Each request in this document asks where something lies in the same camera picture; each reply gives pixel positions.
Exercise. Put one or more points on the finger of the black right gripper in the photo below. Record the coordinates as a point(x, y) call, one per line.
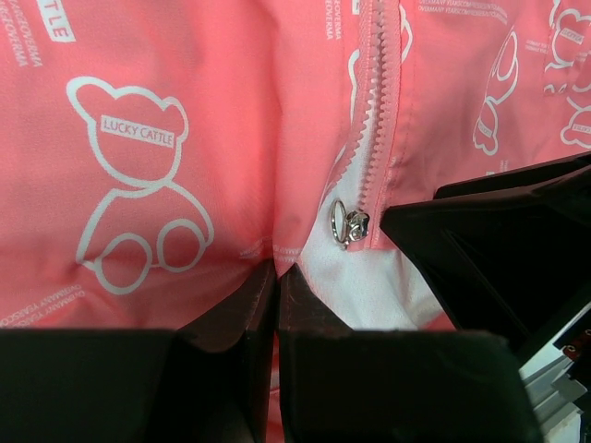
point(508, 253)

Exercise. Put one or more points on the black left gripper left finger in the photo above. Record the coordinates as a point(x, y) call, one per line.
point(206, 382)

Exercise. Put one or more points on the silver zipper slider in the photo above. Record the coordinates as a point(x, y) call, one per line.
point(347, 227)

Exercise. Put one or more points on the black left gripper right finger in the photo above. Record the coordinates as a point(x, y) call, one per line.
point(339, 384)

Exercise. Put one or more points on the pink hooded printed jacket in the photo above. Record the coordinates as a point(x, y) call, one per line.
point(154, 153)

